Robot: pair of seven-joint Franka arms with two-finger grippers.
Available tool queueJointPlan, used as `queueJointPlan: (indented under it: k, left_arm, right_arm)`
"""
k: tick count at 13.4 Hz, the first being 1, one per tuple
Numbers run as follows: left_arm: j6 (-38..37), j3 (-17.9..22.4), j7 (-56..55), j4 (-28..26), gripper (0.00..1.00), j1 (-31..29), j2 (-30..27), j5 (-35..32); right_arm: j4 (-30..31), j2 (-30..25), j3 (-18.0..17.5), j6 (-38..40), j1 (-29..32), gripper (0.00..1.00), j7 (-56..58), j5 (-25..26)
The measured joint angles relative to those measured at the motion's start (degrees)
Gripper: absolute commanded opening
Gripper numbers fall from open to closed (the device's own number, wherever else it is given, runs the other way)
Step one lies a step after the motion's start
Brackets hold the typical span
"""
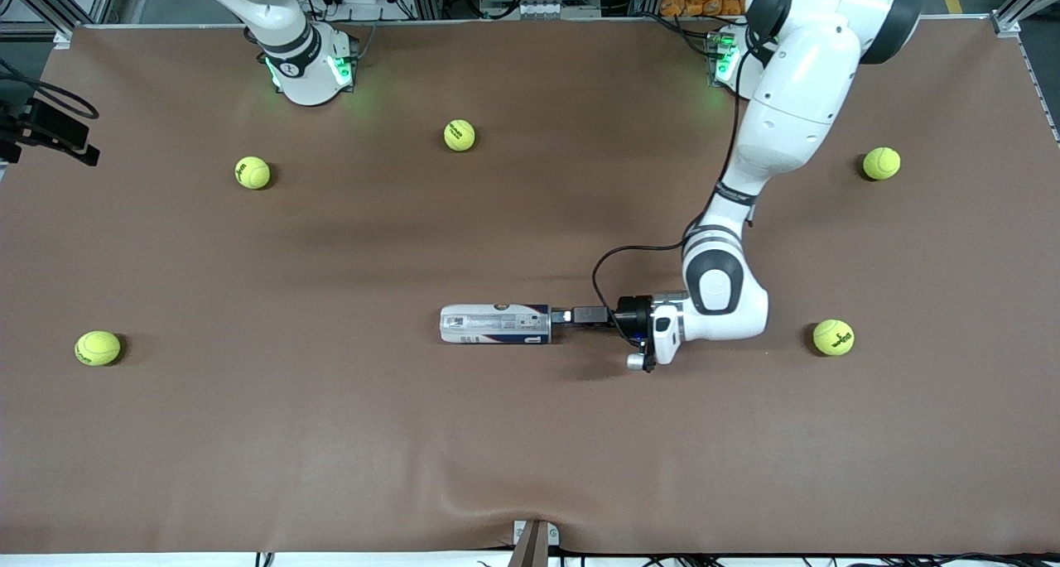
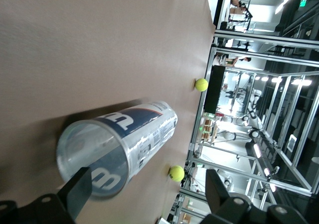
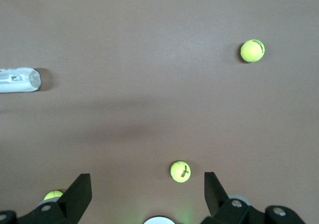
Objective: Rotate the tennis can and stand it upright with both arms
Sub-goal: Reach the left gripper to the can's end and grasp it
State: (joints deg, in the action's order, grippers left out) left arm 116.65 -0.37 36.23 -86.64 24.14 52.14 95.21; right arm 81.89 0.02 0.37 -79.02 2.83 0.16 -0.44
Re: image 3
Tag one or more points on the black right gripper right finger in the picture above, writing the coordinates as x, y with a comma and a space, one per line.
216, 204

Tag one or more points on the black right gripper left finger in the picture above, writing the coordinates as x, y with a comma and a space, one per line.
74, 199

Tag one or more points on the clear tennis ball can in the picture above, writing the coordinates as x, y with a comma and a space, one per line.
17, 80

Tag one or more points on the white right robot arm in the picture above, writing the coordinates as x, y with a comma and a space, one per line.
159, 221

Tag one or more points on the yellow-green tennis ball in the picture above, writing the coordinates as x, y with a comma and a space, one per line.
52, 195
251, 52
179, 171

